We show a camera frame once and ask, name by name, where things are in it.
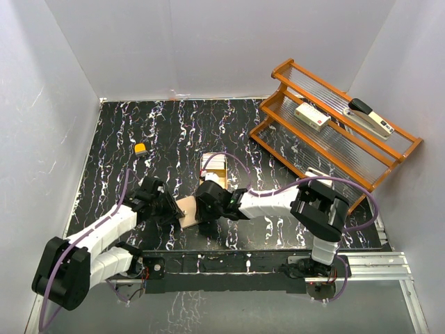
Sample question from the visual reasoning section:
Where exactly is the beige leather card holder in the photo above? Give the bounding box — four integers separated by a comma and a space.
176, 196, 199, 229

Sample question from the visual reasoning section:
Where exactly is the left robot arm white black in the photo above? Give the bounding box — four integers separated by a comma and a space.
31, 177, 185, 310

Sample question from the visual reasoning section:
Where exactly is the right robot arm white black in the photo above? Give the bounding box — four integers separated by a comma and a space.
195, 180, 349, 277

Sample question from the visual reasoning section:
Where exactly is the beige oval card tray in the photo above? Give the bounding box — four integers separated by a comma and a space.
200, 158, 228, 189

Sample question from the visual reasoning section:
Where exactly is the white card stack in tray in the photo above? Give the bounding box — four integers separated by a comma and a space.
201, 153, 226, 170

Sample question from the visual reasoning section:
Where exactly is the orange yellow small block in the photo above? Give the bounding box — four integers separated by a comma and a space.
134, 143, 147, 157

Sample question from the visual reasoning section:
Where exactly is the orange wooden shelf rack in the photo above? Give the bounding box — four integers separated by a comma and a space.
249, 58, 424, 215

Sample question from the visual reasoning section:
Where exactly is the white staples box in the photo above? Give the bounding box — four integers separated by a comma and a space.
294, 102, 330, 132

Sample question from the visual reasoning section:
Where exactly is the large black beige stapler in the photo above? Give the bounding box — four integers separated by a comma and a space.
342, 98, 394, 141

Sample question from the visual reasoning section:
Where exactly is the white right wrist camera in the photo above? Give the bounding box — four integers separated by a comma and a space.
200, 170, 223, 185

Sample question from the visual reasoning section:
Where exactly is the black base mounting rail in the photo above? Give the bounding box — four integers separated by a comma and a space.
104, 248, 352, 295

